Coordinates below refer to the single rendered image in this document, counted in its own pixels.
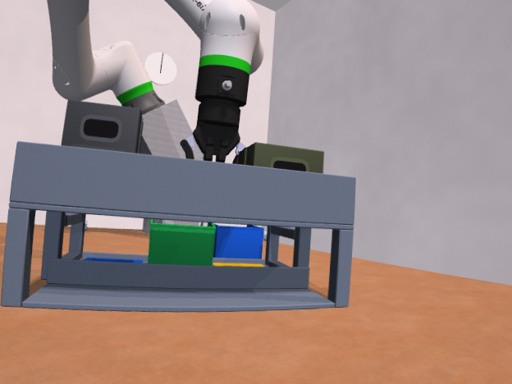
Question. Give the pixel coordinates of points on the green bin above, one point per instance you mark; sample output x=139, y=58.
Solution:
x=181, y=244

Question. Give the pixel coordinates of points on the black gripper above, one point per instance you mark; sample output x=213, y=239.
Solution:
x=216, y=133

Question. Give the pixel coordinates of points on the grey metal shelf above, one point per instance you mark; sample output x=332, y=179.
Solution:
x=71, y=180

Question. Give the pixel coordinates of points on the blue bin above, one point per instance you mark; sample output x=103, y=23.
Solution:
x=238, y=242

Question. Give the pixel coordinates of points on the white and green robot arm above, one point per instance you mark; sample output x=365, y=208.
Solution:
x=228, y=31

